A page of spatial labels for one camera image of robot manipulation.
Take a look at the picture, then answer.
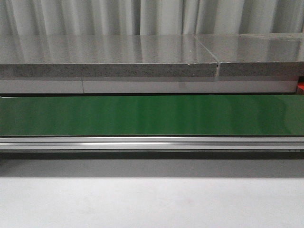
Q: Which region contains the green conveyor belt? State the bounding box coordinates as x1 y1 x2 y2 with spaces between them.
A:
0 95 304 136

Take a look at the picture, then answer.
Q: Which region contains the white cabinet front panel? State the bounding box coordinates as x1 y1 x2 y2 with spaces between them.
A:
0 76 299 94

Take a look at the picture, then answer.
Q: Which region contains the grey speckled left countertop slab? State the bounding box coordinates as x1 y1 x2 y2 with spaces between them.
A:
0 35 217 78

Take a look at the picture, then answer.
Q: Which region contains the grey speckled countertop slab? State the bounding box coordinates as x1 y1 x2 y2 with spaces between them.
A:
195 33 304 79
0 35 217 78

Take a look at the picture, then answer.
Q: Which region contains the grey speckled right countertop slab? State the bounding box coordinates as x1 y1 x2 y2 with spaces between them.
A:
195 33 304 79

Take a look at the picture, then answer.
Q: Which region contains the red plastic tray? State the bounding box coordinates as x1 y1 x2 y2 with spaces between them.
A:
296 82 304 95

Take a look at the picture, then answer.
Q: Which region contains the grey pleated curtain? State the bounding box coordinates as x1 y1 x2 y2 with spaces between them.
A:
0 0 304 36

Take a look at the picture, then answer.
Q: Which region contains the aluminium conveyor frame rail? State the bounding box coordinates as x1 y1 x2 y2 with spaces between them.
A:
0 136 304 151

